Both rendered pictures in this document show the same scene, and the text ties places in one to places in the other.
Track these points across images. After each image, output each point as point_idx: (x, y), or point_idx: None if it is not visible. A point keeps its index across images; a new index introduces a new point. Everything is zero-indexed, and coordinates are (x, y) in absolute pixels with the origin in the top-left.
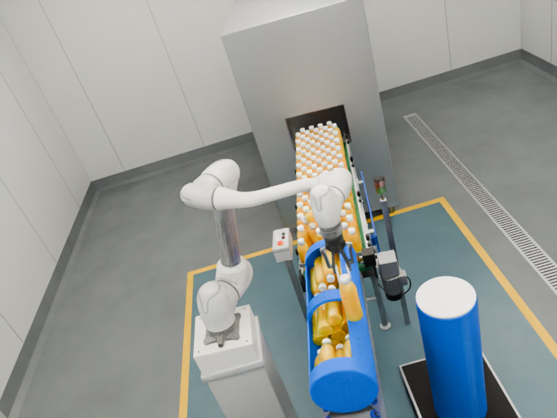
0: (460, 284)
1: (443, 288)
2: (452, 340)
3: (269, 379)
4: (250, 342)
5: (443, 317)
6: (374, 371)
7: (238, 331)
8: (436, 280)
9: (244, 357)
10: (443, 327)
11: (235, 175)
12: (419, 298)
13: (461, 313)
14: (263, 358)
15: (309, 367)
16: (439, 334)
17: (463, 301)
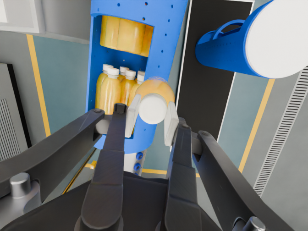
0: None
1: (294, 22)
2: (244, 73)
3: (61, 32)
4: (3, 17)
5: (259, 73)
6: (154, 133)
7: None
8: (299, 1)
9: (8, 25)
10: (248, 72)
11: None
12: (256, 28)
13: (278, 77)
14: (42, 23)
15: (87, 100)
16: (238, 68)
17: (296, 60)
